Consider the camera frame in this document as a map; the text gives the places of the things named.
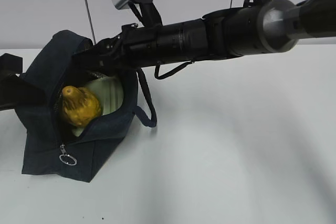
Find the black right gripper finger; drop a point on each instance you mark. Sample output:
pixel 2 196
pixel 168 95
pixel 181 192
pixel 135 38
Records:
pixel 17 92

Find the dark navy lunch bag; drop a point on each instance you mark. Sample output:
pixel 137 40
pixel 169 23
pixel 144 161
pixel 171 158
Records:
pixel 51 147

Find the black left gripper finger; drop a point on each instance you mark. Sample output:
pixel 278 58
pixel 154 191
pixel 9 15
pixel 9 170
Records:
pixel 10 65

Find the green lid glass container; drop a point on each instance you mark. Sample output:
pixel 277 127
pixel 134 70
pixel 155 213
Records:
pixel 109 92

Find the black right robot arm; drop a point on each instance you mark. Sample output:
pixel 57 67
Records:
pixel 258 27

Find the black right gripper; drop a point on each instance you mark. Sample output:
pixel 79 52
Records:
pixel 131 49

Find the yellow toy pear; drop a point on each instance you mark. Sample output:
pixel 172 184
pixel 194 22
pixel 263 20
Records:
pixel 79 106

